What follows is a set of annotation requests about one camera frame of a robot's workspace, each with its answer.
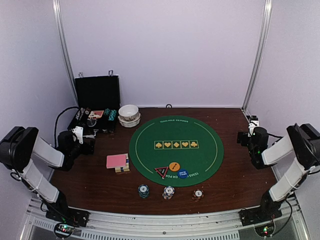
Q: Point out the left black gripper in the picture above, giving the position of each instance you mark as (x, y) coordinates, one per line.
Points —
(85, 150)

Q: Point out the blue small blind button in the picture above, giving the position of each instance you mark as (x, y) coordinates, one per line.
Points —
(182, 173)

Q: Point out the front aluminium rail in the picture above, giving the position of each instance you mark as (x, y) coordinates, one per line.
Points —
(224, 225)

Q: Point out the clear round dealer button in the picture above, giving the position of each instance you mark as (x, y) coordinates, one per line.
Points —
(91, 122)

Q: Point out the red triangular all-in button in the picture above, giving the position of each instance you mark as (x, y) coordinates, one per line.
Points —
(162, 171)

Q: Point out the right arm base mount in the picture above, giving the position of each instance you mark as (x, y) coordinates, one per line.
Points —
(254, 216)

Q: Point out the teal chip row in case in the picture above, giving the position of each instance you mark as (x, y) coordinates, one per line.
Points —
(112, 115)

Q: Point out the teal poker chip stack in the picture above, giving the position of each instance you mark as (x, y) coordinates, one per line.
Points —
(143, 191)

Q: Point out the red playing card deck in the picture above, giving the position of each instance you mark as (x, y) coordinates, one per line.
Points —
(116, 161)

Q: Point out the blue cream chip row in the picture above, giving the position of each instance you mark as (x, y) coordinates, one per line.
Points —
(79, 114)

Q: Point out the aluminium frame post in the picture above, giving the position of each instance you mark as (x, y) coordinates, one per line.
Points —
(63, 44)
(264, 30)

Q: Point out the white ceramic bowl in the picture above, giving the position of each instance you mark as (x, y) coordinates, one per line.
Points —
(128, 112)

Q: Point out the black poker chip case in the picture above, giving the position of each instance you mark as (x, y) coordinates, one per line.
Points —
(97, 93)

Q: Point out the green round poker mat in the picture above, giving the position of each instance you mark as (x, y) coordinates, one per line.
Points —
(193, 144)

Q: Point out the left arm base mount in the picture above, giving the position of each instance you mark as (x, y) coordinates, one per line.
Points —
(76, 218)

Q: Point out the brown poker chip stack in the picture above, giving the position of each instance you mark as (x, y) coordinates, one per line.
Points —
(197, 195)

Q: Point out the card deck in case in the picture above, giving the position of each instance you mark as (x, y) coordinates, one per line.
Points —
(96, 114)

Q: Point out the left aluminium frame post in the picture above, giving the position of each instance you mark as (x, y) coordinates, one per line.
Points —
(63, 44)

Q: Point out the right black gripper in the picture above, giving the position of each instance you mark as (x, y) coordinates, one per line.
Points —
(243, 134)

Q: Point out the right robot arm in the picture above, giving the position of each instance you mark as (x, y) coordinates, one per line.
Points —
(300, 146)

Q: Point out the gold striped card box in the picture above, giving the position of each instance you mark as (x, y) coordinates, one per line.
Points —
(125, 168)

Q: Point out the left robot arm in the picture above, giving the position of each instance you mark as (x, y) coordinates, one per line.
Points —
(20, 145)

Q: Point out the right aluminium frame post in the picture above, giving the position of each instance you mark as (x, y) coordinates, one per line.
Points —
(264, 30)

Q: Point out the orange round blind button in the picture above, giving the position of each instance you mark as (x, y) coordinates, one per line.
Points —
(174, 166)

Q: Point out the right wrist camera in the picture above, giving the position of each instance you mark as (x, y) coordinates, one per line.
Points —
(253, 122)

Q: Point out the white scalloped ceramic dish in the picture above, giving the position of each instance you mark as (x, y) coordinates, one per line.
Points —
(130, 123)

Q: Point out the blue white poker chip stack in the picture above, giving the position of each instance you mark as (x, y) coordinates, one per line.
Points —
(168, 192)

